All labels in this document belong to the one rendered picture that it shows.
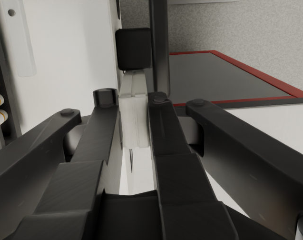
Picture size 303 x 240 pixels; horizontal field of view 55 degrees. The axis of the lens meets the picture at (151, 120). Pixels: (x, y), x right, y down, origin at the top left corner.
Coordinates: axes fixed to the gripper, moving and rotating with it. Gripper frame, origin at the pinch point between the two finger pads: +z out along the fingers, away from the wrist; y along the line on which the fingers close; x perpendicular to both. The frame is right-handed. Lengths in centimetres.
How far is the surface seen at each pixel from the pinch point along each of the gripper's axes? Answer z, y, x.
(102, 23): 0.8, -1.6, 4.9
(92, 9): 0.8, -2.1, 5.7
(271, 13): 94, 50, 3
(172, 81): 40.8, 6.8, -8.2
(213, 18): 94, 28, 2
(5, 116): 6.1, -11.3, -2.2
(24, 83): 10.0, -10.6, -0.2
